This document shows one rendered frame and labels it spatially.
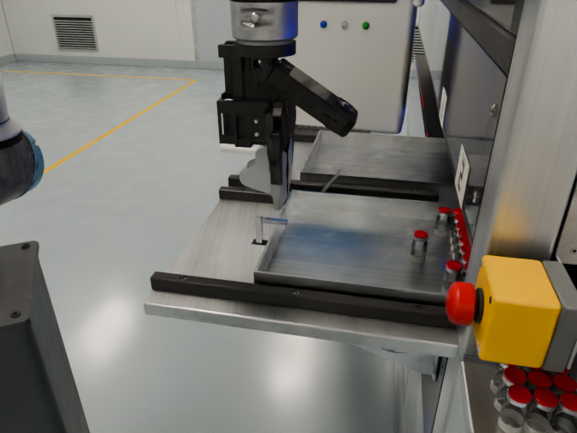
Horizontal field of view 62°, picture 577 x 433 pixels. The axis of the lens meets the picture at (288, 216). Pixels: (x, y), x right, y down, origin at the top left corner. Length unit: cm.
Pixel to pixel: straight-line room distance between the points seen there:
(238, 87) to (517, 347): 40
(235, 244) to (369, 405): 104
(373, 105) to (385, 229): 74
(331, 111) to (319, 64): 94
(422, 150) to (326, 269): 55
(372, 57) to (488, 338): 111
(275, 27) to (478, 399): 44
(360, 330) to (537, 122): 31
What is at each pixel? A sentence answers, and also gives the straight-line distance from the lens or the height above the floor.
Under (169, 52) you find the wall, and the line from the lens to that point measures 671.
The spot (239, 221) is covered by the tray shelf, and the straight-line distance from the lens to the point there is 83.
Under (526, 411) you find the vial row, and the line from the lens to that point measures 53.
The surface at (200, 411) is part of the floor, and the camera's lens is 168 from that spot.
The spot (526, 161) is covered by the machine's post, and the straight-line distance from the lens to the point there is 49.
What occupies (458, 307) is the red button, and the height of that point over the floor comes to 100.
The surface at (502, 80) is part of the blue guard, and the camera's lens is 54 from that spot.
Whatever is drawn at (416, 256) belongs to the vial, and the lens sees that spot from 73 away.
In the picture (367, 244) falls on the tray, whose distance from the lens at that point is 77.
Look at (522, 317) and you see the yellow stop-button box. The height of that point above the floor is 102.
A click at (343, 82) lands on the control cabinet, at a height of 95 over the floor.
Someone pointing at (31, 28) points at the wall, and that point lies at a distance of 769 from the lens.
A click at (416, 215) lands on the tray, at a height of 89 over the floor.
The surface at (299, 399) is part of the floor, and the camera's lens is 169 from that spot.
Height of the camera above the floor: 128
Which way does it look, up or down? 28 degrees down
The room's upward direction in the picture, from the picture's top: straight up
